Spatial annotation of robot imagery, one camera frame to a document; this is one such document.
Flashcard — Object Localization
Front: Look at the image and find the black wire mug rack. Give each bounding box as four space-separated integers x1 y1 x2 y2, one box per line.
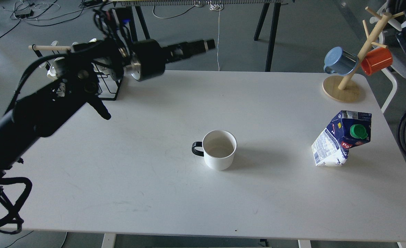
28 41 122 101

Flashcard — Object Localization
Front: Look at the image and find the white mug black handle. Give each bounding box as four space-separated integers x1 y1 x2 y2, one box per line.
191 130 237 171

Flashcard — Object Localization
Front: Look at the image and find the floor cables and adapter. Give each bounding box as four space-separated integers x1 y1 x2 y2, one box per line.
0 0 100 47

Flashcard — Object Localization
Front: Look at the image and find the white hanging cable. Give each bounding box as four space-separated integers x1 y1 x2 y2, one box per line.
210 3 223 71

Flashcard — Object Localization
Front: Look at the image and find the white chair frame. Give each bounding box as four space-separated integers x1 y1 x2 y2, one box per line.
368 2 406 114

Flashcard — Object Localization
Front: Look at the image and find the blue white milk carton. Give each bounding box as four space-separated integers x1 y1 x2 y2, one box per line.
311 110 373 167

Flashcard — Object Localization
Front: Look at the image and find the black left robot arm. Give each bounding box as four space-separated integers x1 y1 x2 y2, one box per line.
0 3 216 234

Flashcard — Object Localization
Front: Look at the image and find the blue mug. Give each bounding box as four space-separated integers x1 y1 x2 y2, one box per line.
323 46 359 76

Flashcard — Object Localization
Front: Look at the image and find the black trestle table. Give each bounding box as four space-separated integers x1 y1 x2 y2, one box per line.
113 0 285 72

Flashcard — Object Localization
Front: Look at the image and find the white ribbed mug front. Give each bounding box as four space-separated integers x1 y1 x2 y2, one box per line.
47 58 66 97

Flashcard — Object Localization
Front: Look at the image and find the orange mug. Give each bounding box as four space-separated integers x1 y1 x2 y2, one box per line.
361 47 393 76

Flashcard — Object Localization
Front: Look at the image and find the wooden mug tree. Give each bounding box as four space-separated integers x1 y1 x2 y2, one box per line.
322 4 406 103

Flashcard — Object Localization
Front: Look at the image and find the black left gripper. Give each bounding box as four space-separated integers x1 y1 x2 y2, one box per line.
162 39 215 63

